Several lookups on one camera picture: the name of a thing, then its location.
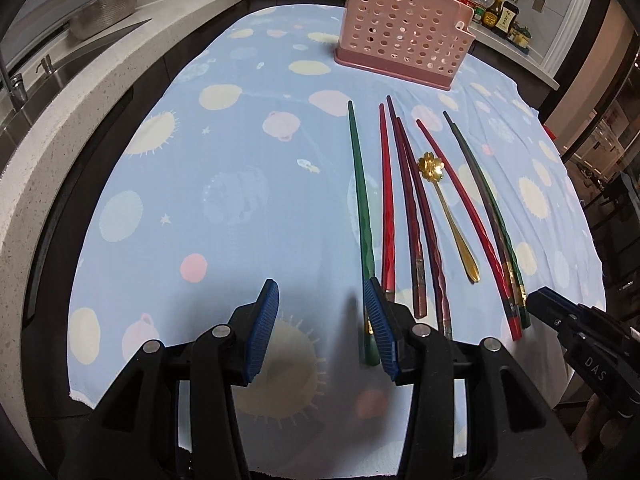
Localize maroon chopstick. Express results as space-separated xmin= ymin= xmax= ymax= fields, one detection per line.
xmin=394 ymin=116 xmax=430 ymax=319

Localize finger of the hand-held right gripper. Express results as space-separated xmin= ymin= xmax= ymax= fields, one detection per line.
xmin=527 ymin=287 xmax=582 ymax=339

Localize steel colander bowl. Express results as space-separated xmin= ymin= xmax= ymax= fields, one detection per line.
xmin=67 ymin=0 xmax=140 ymax=42

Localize glass sliding door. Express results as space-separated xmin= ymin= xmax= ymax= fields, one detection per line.
xmin=540 ymin=0 xmax=640 ymax=311

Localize white speckled kitchen counter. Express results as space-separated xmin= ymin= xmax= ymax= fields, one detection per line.
xmin=0 ymin=0 xmax=561 ymax=371

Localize stainless steel sink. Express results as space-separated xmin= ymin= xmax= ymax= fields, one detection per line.
xmin=0 ymin=18 xmax=154 ymax=132

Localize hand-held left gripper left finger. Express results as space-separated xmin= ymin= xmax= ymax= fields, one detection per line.
xmin=65 ymin=278 xmax=281 ymax=480

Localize person's right hand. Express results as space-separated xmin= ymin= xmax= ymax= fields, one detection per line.
xmin=574 ymin=394 xmax=632 ymax=462

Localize small blue seasoning containers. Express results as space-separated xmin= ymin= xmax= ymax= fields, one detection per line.
xmin=507 ymin=24 xmax=532 ymax=51

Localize chrome faucet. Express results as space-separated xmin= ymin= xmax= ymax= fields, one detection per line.
xmin=0 ymin=52 xmax=29 ymax=111

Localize dark soy sauce bottle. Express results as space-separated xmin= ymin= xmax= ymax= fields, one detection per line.
xmin=492 ymin=2 xmax=520 ymax=36

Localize gold flower spoon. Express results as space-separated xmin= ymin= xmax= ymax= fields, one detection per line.
xmin=417 ymin=151 xmax=482 ymax=285

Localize brown sauce bottle yellow cap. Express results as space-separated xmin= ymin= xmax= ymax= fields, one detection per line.
xmin=482 ymin=0 xmax=506 ymax=29

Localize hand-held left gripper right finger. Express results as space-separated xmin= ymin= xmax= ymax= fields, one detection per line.
xmin=362 ymin=276 xmax=586 ymax=480

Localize green chopstick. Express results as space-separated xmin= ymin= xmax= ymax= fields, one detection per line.
xmin=449 ymin=121 xmax=530 ymax=331
xmin=347 ymin=101 xmax=382 ymax=367

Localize pink perforated utensil holder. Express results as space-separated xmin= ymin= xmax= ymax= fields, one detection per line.
xmin=333 ymin=0 xmax=476 ymax=92

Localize red chopstick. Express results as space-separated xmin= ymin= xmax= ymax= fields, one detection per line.
xmin=415 ymin=118 xmax=524 ymax=342
xmin=378 ymin=103 xmax=399 ymax=304

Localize purple chopstick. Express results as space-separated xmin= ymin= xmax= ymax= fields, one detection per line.
xmin=385 ymin=95 xmax=454 ymax=339

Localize blue printed tablecloth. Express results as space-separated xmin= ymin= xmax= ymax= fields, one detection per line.
xmin=67 ymin=3 xmax=609 ymax=467

